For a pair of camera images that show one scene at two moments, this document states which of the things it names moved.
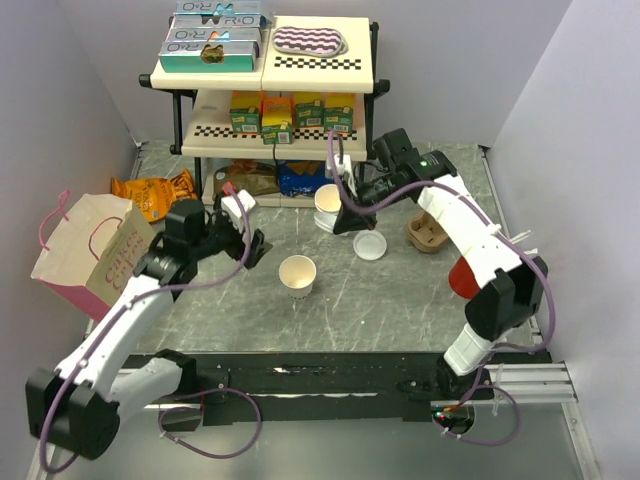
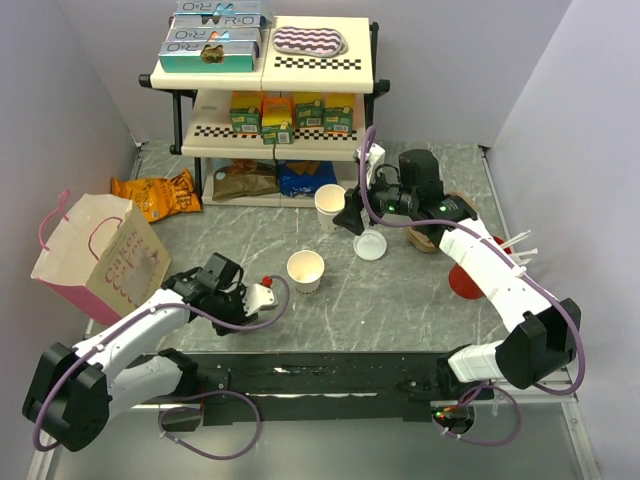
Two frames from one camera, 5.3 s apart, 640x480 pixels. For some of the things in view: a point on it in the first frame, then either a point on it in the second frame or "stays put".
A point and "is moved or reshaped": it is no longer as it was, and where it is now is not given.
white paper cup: (297, 274) is moved or reshaped
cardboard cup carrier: (425, 233) stays put
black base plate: (324, 387) stays put
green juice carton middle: (310, 115) stays put
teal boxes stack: (208, 56) stays put
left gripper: (238, 245) → (240, 317)
